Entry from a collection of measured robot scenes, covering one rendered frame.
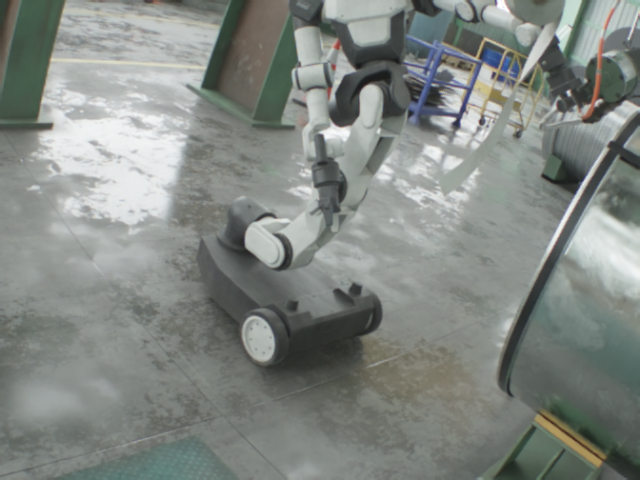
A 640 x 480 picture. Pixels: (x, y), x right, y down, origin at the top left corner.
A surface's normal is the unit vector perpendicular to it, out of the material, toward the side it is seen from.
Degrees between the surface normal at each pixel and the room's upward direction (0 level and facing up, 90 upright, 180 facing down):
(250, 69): 90
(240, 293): 90
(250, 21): 90
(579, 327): 96
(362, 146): 113
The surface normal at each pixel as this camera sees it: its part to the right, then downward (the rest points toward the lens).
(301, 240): -0.65, 0.09
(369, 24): -0.15, 0.02
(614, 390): -0.72, 0.31
